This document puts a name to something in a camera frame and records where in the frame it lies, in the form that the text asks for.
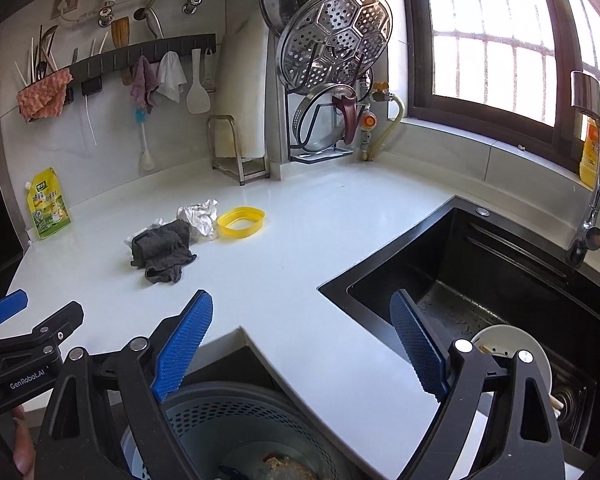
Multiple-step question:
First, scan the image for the mauve cloth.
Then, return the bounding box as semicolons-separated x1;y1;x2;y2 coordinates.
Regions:
131;55;160;115

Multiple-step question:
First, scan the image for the white cutting board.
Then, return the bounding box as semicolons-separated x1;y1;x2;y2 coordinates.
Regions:
215;25;272;161

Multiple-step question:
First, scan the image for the yellow plastic ring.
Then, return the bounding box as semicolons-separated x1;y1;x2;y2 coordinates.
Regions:
217;206;267;241

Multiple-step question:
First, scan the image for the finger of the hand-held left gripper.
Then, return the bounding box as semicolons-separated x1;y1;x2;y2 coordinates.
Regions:
0;289;30;342
16;301;85;357

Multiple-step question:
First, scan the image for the chrome spray head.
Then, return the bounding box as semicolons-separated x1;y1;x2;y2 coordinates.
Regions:
132;7;164;41

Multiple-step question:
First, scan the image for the white and blue bottle brush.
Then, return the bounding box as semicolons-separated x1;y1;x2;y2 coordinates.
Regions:
134;107;156;172

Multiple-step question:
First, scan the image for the dark wall hook rail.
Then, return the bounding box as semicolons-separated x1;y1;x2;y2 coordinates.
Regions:
17;33;217;112

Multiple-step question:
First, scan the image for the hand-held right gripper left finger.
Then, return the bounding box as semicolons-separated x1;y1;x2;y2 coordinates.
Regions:
32;289;214;480

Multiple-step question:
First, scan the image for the yellow gas hose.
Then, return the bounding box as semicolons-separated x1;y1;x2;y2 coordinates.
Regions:
367;94;406;162

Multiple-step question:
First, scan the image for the brown curved utensil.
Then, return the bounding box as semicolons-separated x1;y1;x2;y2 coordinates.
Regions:
331;94;361;145

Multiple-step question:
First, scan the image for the wooden spatula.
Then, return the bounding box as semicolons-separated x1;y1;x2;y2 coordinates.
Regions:
111;16;132;86

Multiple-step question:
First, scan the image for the white plastic scraper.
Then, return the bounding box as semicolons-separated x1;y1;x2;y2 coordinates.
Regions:
202;47;217;94

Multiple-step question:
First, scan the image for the yellow oil bottle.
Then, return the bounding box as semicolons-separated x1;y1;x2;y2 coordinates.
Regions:
579;103;600;189

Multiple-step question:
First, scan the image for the dark grey cloth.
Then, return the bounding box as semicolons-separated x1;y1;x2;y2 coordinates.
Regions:
130;220;199;285

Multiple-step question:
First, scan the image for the grey perforated trash bin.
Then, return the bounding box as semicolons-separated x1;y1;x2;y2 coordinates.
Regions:
120;382;362;480

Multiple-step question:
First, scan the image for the dark framed window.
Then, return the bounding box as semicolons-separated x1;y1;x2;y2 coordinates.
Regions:
400;0;600;172

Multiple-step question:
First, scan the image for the white rice paddle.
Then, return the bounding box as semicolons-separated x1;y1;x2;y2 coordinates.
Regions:
186;48;212;115

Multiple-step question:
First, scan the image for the pink cloth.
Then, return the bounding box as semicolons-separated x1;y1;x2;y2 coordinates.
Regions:
16;68;75;122

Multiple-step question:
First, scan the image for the white cloth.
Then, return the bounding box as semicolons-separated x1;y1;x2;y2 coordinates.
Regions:
155;51;188;105

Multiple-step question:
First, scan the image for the green and yellow pouch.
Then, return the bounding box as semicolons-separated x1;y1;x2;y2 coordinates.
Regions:
24;167;74;241

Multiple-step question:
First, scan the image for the person's left hand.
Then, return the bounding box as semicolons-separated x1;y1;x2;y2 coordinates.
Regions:
11;405;37;477

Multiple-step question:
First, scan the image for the steel board rack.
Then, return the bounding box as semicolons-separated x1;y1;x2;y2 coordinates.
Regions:
206;115;271;186

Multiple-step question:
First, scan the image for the steel rimmed pot lid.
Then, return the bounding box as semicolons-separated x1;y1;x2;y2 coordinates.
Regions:
292;82;369;154

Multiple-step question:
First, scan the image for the bundle of chopsticks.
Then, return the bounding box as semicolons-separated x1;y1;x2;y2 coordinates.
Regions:
14;25;62;87

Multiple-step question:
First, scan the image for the perforated steel steamer plate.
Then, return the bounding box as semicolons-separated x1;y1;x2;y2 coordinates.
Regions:
275;0;395;92

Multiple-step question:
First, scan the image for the gas valve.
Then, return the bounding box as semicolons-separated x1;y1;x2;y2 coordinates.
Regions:
359;82;389;162

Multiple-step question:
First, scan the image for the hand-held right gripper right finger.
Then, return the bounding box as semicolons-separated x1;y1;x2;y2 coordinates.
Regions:
390;289;566;480

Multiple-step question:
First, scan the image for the black kitchen sink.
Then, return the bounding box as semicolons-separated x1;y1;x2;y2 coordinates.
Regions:
317;195;600;462

